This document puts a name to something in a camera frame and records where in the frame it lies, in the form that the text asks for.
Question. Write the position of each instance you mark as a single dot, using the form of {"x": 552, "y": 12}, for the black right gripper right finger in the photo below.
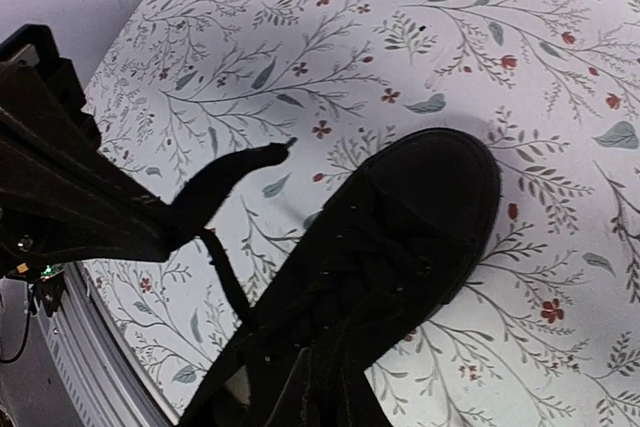
{"x": 306, "y": 390}

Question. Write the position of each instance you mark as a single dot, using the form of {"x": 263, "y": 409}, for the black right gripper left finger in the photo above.
{"x": 61, "y": 200}

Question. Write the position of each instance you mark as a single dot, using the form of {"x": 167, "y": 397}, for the black canvas sneaker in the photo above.
{"x": 391, "y": 246}

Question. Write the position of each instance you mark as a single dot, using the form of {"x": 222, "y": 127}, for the floral patterned table mat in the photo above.
{"x": 243, "y": 117}

